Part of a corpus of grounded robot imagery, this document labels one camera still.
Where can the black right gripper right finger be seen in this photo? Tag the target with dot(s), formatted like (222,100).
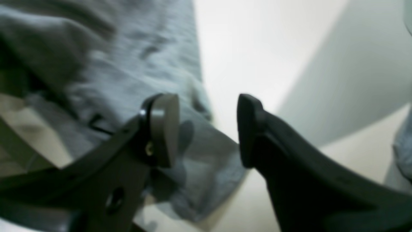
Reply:
(309,191)

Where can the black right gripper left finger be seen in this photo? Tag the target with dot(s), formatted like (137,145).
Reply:
(100,191)

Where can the dark grey t-shirt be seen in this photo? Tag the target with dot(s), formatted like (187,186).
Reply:
(86,66)

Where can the light grey clothes pile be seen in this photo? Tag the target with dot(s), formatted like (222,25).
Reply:
(399,174)

